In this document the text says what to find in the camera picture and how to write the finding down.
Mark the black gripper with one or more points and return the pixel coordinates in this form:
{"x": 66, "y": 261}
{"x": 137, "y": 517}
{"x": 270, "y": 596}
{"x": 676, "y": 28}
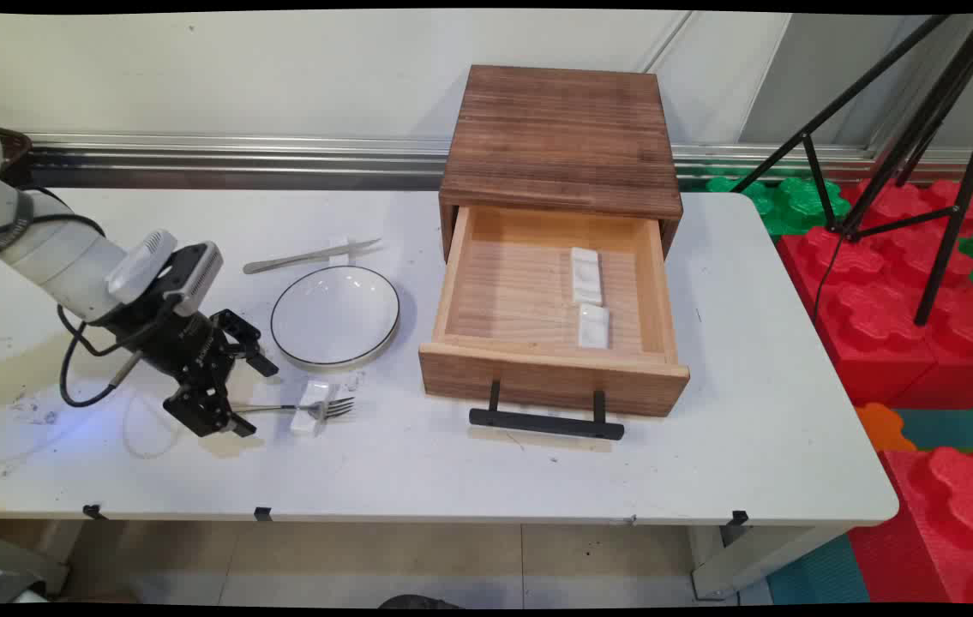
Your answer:
{"x": 173, "y": 338}

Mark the silver table knife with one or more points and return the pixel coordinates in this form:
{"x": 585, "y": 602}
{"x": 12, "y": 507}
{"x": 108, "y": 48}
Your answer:
{"x": 297, "y": 258}

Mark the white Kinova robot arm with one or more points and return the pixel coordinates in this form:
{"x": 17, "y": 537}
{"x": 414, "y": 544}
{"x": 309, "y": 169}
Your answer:
{"x": 40, "y": 248}

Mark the white ceramic cutlery rest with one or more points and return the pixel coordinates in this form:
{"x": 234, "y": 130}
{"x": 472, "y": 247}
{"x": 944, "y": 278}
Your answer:
{"x": 313, "y": 396}
{"x": 586, "y": 274}
{"x": 339, "y": 250}
{"x": 593, "y": 327}

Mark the silver fork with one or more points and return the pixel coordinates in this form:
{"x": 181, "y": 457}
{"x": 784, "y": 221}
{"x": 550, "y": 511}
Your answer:
{"x": 315, "y": 408}

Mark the white plate black rim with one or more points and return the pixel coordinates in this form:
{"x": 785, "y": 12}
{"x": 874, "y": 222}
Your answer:
{"x": 334, "y": 315}

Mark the black table edge clip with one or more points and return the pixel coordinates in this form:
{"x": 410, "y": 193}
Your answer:
{"x": 262, "y": 514}
{"x": 737, "y": 518}
{"x": 93, "y": 512}

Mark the light wooden drawer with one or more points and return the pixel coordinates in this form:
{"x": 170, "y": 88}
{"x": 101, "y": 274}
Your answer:
{"x": 537, "y": 381}

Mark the dark wooden drawer cabinet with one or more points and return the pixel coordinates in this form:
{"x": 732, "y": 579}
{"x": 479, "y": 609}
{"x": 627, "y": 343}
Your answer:
{"x": 559, "y": 137}

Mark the white table leg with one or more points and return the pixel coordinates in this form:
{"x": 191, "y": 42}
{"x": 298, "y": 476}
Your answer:
{"x": 752, "y": 561}

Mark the large red foam block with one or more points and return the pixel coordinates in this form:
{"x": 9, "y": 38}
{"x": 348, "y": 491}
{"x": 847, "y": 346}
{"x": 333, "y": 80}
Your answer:
{"x": 880, "y": 326}

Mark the orange foam piece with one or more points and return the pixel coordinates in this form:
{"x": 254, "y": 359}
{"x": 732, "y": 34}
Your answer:
{"x": 880, "y": 427}

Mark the black tripod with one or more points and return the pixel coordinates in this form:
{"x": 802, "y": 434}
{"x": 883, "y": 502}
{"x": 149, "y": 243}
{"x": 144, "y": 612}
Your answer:
{"x": 957, "y": 111}

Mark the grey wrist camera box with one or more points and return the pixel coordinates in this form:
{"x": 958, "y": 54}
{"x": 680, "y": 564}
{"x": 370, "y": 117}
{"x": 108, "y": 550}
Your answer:
{"x": 196, "y": 276}

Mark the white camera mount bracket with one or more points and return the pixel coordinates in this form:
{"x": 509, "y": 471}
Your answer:
{"x": 139, "y": 266}

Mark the metal wall rail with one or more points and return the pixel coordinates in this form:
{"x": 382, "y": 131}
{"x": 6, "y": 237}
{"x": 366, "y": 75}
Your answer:
{"x": 280, "y": 158}

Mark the dark brown robot base mount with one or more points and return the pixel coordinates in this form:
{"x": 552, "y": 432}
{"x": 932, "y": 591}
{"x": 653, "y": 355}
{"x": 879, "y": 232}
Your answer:
{"x": 13, "y": 150}

